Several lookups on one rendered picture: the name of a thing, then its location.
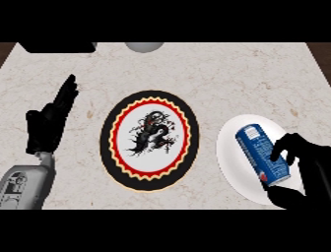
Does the plain white plate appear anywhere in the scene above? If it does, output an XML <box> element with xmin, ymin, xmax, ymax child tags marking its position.
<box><xmin>214</xmin><ymin>113</ymin><xmax>306</xmax><ymax>207</ymax></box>

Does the blue can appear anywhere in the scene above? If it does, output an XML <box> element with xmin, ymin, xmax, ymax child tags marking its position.
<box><xmin>233</xmin><ymin>123</ymin><xmax>291</xmax><ymax>187</ymax></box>

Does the black rimmed dragon plate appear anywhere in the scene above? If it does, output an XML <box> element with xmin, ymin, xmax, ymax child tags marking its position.
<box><xmin>98</xmin><ymin>90</ymin><xmax>202</xmax><ymax>193</ymax></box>

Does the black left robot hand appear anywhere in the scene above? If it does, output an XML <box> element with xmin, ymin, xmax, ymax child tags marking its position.
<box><xmin>24</xmin><ymin>74</ymin><xmax>81</xmax><ymax>155</ymax></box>

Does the pale grey round object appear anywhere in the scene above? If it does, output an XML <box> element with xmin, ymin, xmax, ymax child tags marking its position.
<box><xmin>124</xmin><ymin>41</ymin><xmax>165</xmax><ymax>54</ymax></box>

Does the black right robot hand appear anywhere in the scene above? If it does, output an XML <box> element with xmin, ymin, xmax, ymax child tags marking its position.
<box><xmin>261</xmin><ymin>132</ymin><xmax>331</xmax><ymax>211</ymax></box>

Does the black box appliance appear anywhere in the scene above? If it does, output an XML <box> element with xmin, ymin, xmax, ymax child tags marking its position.
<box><xmin>17</xmin><ymin>41</ymin><xmax>98</xmax><ymax>54</ymax></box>

